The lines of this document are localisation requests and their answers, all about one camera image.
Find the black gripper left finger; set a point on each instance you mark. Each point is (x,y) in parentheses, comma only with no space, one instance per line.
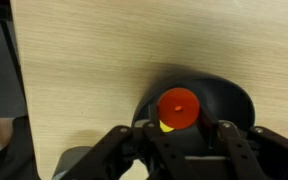
(134,150)

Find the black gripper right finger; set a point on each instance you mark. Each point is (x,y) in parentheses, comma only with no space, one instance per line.
(267,153)

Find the black bowl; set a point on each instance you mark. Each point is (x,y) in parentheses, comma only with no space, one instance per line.
(227,100)

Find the black chair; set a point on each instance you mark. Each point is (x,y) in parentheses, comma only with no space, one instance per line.
(20,156)

